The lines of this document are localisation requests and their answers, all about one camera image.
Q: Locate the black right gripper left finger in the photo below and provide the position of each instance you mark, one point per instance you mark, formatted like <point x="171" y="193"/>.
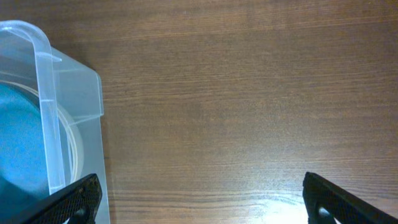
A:
<point x="77" y="203"/>

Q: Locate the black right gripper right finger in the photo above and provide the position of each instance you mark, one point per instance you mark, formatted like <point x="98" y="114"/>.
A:
<point x="328" y="203"/>

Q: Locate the clear plastic storage bin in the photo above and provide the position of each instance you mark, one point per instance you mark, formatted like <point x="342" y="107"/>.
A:
<point x="28" y="58"/>

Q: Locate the dark blue bowl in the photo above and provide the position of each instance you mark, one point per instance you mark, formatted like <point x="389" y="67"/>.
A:
<point x="23" y="163"/>

